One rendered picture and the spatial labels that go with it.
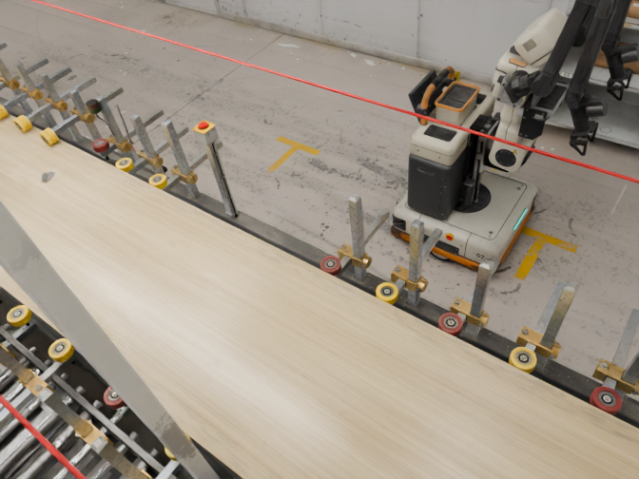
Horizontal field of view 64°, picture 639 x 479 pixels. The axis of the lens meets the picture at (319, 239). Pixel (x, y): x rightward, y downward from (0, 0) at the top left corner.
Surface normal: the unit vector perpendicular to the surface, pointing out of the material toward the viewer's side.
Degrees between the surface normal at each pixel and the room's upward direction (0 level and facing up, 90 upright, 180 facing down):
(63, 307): 90
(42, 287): 90
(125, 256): 0
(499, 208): 0
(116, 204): 0
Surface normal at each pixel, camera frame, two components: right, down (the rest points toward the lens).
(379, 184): -0.11, -0.66
